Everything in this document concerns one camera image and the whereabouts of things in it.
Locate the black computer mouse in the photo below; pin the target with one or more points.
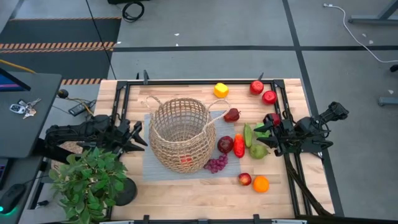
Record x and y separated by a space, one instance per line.
12 196

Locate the yellow bell pepper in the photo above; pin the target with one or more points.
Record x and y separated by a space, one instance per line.
221 90

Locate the long red pepper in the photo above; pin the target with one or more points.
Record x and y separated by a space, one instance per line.
239 146

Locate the small red yellow apple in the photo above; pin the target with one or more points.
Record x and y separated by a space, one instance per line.
244 179

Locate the grey furniture foot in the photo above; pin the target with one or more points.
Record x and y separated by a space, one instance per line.
388 101

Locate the grey woven placemat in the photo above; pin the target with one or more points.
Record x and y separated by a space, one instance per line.
149 168

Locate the black chair wheel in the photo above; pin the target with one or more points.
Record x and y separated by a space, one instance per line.
395 68

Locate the woven straw basket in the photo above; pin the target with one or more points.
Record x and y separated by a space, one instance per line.
174 149

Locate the grey table leg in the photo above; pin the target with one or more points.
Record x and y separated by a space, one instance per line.
367 20

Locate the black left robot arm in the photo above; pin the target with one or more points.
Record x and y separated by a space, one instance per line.
77 130

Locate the black hazard striped floor mat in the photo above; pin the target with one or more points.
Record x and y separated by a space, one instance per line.
62 31

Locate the green pear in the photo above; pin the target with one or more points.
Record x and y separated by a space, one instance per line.
257 152

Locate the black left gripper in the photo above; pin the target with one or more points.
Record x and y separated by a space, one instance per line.
124 133

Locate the green cucumber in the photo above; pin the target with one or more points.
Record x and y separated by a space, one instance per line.
247 137

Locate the black power adapter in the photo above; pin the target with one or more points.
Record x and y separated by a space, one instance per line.
79 108

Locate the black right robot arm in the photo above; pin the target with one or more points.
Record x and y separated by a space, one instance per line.
311 127

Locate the computer monitor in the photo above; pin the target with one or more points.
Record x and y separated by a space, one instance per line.
9 84

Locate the orange red tomato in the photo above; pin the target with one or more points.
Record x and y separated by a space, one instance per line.
186 159

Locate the green leafy plant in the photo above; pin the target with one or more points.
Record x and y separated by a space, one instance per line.
90 183

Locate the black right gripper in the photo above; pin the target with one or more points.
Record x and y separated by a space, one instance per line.
284 137

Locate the orange fruit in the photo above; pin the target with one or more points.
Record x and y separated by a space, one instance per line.
261 184

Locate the black plant pot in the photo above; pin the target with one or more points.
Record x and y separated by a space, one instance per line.
129 193

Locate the tan woven round object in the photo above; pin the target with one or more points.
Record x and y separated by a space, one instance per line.
70 147

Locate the dark red apple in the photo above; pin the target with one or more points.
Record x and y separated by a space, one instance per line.
225 144

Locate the green apple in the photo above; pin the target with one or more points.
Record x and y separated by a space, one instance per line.
262 134

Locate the purple grape bunch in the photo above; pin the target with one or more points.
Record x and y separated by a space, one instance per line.
216 164

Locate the backlit keyboard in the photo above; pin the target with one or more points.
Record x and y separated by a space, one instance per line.
2 171

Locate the dark grey desk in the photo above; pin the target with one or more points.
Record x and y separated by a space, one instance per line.
28 137

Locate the black round knob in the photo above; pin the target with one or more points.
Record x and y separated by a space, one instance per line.
63 94

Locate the black car key fob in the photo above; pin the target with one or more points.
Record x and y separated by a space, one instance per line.
17 108

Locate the black metal table frame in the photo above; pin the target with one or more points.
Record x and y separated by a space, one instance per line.
202 82

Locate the silver key bunch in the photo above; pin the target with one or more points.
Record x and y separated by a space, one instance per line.
31 109

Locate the grey low desk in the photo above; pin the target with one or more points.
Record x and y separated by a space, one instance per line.
21 168

